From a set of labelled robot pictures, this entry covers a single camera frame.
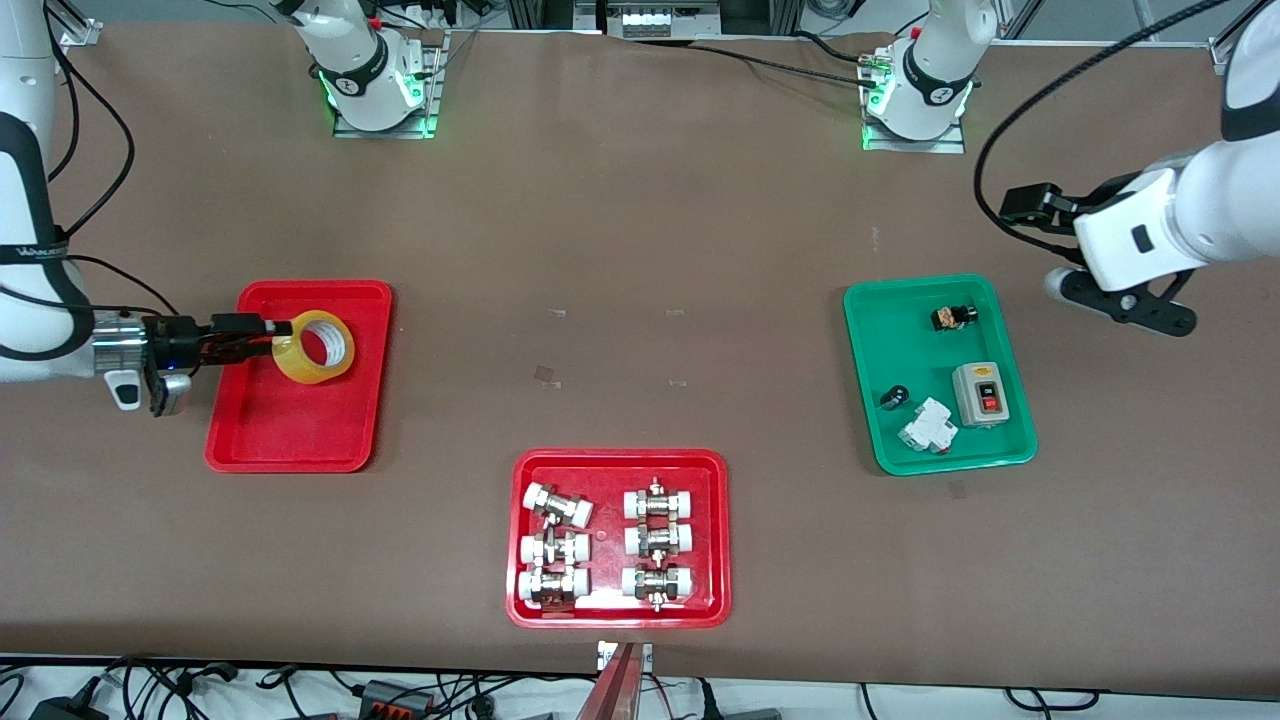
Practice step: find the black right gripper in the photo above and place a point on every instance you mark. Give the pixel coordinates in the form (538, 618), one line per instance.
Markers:
(172, 330)

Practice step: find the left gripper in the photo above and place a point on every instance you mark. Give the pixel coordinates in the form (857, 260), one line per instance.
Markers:
(1060, 211)

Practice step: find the yellow tape roll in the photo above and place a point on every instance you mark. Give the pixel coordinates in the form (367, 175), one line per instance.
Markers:
(295, 368)

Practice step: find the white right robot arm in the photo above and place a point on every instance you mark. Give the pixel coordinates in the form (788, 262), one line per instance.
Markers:
(25, 345)

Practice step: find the empty red plastic tray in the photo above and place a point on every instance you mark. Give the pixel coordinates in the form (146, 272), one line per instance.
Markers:
(290, 430)

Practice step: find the green plastic tray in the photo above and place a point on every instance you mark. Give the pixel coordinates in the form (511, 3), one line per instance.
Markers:
(1000, 445)

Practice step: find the red tray holding valves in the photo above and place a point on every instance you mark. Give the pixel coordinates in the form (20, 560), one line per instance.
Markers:
(606, 480)

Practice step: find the small black yellow component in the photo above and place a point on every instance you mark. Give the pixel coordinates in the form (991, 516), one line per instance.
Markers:
(950, 318)

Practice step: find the small black knob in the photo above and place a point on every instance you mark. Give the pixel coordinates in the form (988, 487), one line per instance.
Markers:
(893, 397)

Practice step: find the white circuit breaker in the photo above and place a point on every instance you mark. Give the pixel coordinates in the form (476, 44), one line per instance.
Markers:
(928, 425)

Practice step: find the metal valve with white ends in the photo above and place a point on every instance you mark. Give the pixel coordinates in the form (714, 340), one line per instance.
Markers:
(553, 549)
(552, 585)
(658, 540)
(657, 582)
(558, 505)
(658, 503)

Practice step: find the black equipment rack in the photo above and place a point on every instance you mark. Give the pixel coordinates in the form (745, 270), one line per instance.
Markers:
(540, 12)

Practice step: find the white terminal block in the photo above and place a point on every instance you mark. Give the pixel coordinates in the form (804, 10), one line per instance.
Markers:
(650, 22)

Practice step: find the red aluminium profile bar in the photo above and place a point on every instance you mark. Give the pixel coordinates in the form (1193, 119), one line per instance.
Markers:
(615, 695)

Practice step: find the aluminium left arm base plate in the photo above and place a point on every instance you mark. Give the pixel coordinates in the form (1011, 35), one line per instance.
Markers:
(900, 145)

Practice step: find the grey switch box red button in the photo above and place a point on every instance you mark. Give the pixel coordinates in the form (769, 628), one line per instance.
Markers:
(975, 385)

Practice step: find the aluminium frame post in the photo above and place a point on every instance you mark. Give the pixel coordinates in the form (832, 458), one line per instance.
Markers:
(1235, 45)
(80, 28)

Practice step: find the aluminium right arm base plate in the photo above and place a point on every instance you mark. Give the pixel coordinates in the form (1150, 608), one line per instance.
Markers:
(436, 100)

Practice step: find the small white bracket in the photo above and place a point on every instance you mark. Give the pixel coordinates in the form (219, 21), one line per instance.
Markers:
(605, 655)

